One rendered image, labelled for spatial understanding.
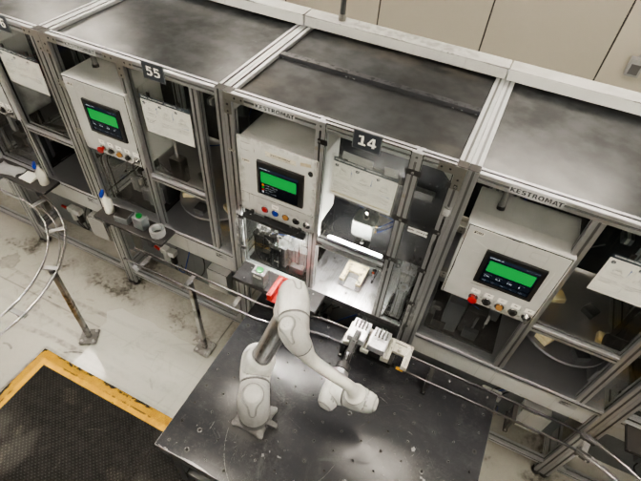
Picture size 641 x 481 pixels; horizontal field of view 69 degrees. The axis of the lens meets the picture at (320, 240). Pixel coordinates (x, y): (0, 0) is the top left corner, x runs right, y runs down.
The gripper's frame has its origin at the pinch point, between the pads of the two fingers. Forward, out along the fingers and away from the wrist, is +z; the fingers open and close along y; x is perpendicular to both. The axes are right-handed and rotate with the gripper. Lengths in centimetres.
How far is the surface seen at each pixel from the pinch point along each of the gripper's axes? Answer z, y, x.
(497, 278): 18, 65, -51
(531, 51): 377, -4, -37
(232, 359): -31, -22, 61
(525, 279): 19, 70, -60
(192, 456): -84, -19, 50
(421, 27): 378, -8, 78
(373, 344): 0.5, 0.9, -9.5
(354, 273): 37.7, 2.1, 16.9
